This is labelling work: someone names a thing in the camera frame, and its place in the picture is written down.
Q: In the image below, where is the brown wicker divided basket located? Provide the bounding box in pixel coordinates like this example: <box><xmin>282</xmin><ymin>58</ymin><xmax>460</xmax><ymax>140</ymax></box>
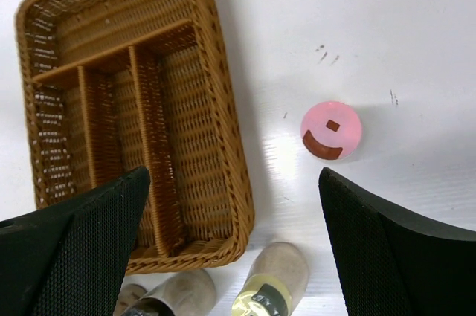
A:
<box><xmin>16</xmin><ymin>0</ymin><xmax>254</xmax><ymax>274</ymax></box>

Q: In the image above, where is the yellow-lid spice jar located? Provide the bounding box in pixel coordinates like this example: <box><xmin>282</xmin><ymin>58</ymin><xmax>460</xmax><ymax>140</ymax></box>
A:
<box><xmin>231</xmin><ymin>242</ymin><xmax>309</xmax><ymax>316</ymax></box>

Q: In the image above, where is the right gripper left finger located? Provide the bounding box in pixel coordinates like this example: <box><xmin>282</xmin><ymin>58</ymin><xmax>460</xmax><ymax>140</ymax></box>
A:
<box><xmin>1</xmin><ymin>167</ymin><xmax>150</xmax><ymax>315</ymax></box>

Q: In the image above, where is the pink-lid spice jar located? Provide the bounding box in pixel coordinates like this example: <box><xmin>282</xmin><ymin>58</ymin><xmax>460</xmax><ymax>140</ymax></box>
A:
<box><xmin>300</xmin><ymin>101</ymin><xmax>363</xmax><ymax>161</ymax></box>

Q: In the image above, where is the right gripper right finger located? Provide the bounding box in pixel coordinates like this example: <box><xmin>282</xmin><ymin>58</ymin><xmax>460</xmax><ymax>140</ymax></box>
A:
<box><xmin>319</xmin><ymin>168</ymin><xmax>475</xmax><ymax>315</ymax></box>

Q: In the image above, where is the black-cap spice jar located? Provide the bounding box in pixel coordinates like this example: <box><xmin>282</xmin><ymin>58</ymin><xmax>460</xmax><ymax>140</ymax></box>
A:
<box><xmin>112</xmin><ymin>284</ymin><xmax>147</xmax><ymax>316</ymax></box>
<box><xmin>122</xmin><ymin>270</ymin><xmax>217</xmax><ymax>316</ymax></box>

